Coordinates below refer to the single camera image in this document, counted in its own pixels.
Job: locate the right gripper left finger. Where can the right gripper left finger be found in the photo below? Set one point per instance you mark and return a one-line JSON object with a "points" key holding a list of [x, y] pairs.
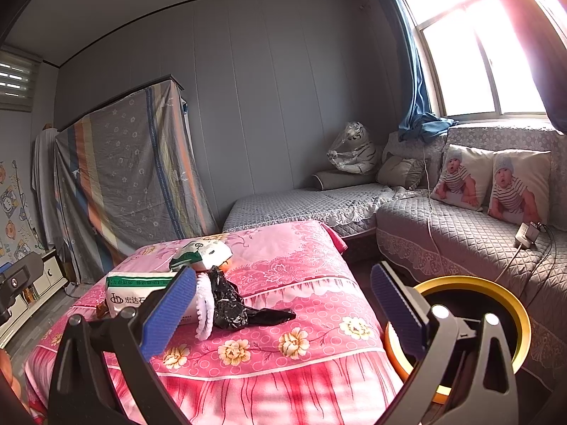
{"points": [[82, 391]]}

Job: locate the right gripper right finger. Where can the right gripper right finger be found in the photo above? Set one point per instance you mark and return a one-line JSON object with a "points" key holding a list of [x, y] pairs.
{"points": [[484, 388]]}

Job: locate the white green tissue pack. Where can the white green tissue pack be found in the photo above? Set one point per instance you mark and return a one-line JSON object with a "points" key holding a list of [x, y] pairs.
{"points": [[130, 289]]}

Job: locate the white foam fruit net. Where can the white foam fruit net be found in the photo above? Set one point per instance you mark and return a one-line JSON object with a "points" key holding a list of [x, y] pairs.
{"points": [[204, 306]]}

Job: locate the black plastic bag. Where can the black plastic bag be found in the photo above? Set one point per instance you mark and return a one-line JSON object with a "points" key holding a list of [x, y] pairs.
{"points": [[232, 314]]}

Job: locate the white green wrapper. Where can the white green wrapper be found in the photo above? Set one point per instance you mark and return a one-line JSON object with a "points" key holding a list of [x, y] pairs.
{"points": [[201, 255]]}

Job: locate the white tv cabinet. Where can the white tv cabinet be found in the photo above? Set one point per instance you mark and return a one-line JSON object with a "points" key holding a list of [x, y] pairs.
{"points": [[33, 297]]}

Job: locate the grey hanging garment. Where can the grey hanging garment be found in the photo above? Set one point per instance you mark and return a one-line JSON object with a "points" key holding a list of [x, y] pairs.
{"points": [[44, 187]]}

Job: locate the striped sheet covered wardrobe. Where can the striped sheet covered wardrobe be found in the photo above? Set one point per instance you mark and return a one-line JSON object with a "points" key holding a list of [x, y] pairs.
{"points": [[126, 177]]}

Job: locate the pink floral table cloth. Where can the pink floral table cloth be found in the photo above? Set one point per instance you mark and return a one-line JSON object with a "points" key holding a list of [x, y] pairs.
{"points": [[280, 333]]}

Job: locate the white power strip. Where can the white power strip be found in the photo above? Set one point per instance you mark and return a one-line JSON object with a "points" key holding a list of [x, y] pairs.
{"points": [[527, 234]]}

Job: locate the grey quilted corner sofa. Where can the grey quilted corner sofa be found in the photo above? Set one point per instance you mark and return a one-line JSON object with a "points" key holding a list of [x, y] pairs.
{"points": [[430, 239]]}

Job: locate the right baby print pillow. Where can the right baby print pillow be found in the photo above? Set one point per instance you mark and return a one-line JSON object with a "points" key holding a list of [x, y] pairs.
{"points": [[521, 186]]}

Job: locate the baby print pillow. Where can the baby print pillow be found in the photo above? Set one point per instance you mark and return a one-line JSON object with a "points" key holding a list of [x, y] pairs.
{"points": [[521, 186], [465, 177]]}

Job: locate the left baby print pillow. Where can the left baby print pillow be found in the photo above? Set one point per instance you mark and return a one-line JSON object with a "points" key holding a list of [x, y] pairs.
{"points": [[465, 177]]}

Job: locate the window blind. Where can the window blind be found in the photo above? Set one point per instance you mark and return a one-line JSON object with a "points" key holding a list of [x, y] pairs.
{"points": [[18, 79]]}

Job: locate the grey satin cushion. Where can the grey satin cushion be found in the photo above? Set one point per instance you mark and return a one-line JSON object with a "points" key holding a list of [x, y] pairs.
{"points": [[401, 171]]}

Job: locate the grey bolster cushion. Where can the grey bolster cushion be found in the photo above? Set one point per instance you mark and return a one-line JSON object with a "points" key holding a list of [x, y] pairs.
{"points": [[335, 179]]}

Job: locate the blue curtain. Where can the blue curtain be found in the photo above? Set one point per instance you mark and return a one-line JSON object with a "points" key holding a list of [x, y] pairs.
{"points": [[417, 122]]}

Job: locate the window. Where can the window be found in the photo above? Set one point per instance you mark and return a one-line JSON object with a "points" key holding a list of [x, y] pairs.
{"points": [[477, 65]]}

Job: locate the dark purple curtain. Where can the dark purple curtain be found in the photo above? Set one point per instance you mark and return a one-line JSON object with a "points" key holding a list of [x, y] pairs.
{"points": [[546, 54]]}

